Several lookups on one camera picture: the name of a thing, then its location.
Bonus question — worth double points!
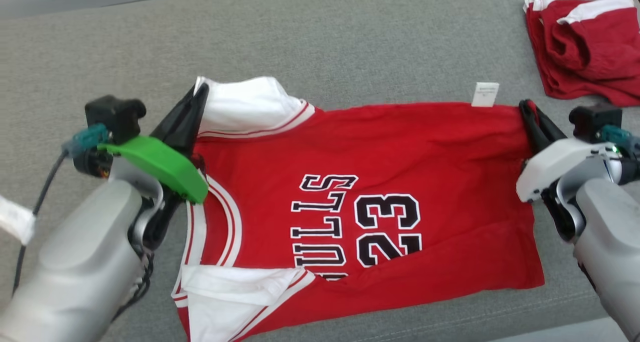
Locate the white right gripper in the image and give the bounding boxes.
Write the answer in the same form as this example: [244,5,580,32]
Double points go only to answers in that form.
[516,99,608,204]

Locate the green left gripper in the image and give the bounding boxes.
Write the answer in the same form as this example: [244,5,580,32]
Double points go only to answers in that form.
[97,82,210,204]

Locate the red shorts with white stripes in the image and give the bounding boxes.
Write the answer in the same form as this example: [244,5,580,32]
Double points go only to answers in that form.
[523,0,640,108]

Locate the red Bulls 23 jersey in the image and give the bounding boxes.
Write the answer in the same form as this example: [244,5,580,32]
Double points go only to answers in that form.
[171,76,546,342]

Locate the left camera cable teal plug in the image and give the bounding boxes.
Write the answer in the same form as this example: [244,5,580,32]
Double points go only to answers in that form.
[12,123,109,295]

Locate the black coiled left arm cable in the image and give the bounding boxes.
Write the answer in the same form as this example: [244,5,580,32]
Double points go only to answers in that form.
[112,249,154,323]

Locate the white left cable tag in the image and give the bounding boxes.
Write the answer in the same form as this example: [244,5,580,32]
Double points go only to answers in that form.
[0,196,36,245]

